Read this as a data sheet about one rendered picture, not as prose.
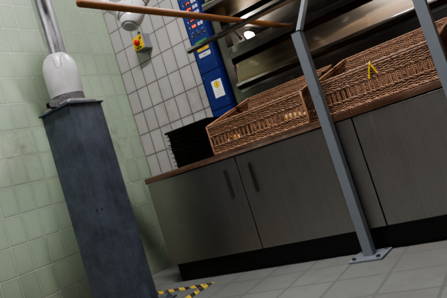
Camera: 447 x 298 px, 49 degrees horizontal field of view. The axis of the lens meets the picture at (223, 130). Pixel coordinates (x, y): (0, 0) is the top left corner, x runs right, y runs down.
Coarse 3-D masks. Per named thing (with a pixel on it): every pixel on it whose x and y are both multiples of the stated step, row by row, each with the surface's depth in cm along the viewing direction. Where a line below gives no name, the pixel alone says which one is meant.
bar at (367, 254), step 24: (288, 0) 227; (240, 24) 243; (432, 24) 172; (192, 48) 261; (432, 48) 173; (312, 72) 200; (312, 96) 201; (336, 144) 198; (336, 168) 199; (360, 216) 195; (360, 240) 196
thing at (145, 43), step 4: (136, 36) 324; (140, 36) 322; (144, 36) 323; (148, 36) 326; (132, 40) 326; (140, 40) 322; (144, 40) 322; (148, 40) 325; (140, 44) 323; (144, 44) 321; (148, 44) 324; (136, 48) 325; (140, 48) 323; (144, 48) 322; (148, 48) 325; (136, 52) 326; (140, 52) 329
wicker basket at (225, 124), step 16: (304, 80) 263; (256, 96) 281; (272, 96) 274; (288, 96) 219; (304, 96) 217; (240, 112) 275; (256, 112) 229; (272, 112) 225; (288, 112) 220; (208, 128) 245; (224, 128) 259; (240, 128) 270; (256, 128) 230; (272, 128) 225; (288, 128) 221; (224, 144) 241; (240, 144) 236
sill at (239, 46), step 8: (328, 0) 255; (336, 0) 253; (312, 8) 260; (320, 8) 258; (296, 16) 266; (280, 24) 272; (288, 24) 269; (264, 32) 278; (272, 32) 275; (248, 40) 285; (256, 40) 282; (232, 48) 291; (240, 48) 288
